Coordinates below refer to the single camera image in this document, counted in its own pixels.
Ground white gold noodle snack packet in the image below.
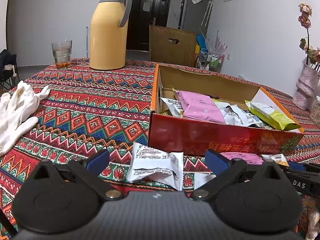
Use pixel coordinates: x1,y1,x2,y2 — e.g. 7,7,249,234
261,154,289,167

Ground pink snack packet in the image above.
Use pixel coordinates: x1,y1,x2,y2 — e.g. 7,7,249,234
220,152,263,165
174,90,225,124

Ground green snack packet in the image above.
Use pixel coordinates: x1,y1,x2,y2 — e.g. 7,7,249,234
245,100,301,131

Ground pink vase with dried flowers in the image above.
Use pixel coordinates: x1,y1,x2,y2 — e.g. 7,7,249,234
292,3,319,110

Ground white cotton gloves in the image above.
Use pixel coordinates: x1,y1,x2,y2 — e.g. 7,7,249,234
1,81,50,155

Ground colourful patterned tablecloth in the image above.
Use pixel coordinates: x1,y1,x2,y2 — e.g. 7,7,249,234
0,58,320,240

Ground red cardboard snack box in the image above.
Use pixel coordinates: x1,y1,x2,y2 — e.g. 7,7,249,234
148,64,304,155

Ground white and gold snack packet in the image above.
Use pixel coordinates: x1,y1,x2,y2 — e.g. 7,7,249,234
161,98,183,118

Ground black folding chair with clothes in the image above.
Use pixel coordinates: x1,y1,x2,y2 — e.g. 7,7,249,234
0,49,20,90

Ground glass cup with drink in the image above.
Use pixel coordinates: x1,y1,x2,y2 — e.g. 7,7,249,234
52,40,72,69

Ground yellow thermos jug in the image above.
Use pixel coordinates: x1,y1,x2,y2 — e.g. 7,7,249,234
89,0,132,70

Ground grey refrigerator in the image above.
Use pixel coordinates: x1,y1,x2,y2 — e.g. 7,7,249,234
178,0,210,36

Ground dark entrance door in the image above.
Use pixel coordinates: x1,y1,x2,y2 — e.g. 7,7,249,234
126,0,170,51

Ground wire rack with bottles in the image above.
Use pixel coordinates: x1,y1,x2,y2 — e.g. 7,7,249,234
196,49,224,73

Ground brown cardboard box with handle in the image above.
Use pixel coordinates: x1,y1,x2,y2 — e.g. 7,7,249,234
149,25,196,67

